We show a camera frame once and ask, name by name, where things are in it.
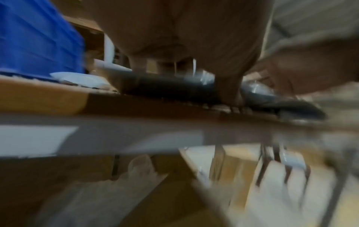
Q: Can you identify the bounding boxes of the clear plastic wrap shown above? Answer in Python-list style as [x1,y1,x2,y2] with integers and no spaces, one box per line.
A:
[33,155,169,227]

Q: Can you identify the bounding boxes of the white mailer bag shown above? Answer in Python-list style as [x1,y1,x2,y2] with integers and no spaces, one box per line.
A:
[120,71,326,120]

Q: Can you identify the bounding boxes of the small cardboard box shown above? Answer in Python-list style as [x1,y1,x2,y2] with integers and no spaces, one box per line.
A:
[209,146,259,209]

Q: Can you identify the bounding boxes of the blue plastic crate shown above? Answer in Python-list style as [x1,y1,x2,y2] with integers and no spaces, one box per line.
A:
[0,0,86,81]

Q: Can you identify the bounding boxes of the person's left hand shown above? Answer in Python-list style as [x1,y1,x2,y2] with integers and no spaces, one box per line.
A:
[84,0,276,105]

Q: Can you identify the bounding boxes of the wooden table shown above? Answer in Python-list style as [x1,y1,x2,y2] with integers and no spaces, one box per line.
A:
[0,73,359,227]

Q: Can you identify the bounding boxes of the pile of grey mailer bags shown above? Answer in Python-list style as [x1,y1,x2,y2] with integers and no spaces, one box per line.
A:
[49,60,135,92]

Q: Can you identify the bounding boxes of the brown wooden chair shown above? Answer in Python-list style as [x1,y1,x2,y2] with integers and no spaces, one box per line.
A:
[255,144,312,209]

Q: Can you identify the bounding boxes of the large open cardboard box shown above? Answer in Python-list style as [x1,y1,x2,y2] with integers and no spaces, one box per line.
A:
[0,150,236,227]

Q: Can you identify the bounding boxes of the person's right hand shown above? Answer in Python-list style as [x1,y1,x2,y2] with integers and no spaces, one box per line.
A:
[246,40,359,96]

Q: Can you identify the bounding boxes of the white metal shelf leg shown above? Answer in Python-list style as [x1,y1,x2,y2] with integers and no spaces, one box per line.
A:
[103,33,117,64]

